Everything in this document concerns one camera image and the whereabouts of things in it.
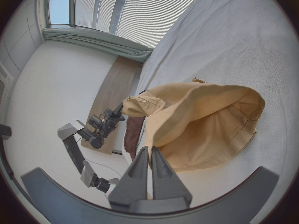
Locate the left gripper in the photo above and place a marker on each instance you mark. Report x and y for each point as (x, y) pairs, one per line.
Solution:
(111, 124)

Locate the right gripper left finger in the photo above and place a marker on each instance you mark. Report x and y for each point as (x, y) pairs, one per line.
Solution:
(135, 185)

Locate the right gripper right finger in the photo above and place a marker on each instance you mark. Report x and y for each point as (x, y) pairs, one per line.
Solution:
(165, 185)

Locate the tan shorts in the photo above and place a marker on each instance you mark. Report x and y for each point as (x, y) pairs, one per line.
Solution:
(186, 106)

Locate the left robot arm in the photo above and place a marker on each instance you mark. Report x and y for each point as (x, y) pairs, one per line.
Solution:
(72, 148)

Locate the bed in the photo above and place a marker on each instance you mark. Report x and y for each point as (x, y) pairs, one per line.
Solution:
(222, 43)

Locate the dark grey garment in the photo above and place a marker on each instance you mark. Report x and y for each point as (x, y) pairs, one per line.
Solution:
(142, 92)

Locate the brown garment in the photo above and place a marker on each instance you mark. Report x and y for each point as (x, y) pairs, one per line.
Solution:
(133, 136)

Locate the grey-green curtain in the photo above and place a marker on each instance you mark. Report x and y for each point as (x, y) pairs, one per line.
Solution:
(93, 43)

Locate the window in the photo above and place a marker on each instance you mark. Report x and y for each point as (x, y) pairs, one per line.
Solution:
(105, 6)

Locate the white ceiling air vent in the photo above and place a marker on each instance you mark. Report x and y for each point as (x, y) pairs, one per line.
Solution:
(3, 87)

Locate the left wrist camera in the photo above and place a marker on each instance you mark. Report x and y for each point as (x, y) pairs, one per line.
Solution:
(108, 113)

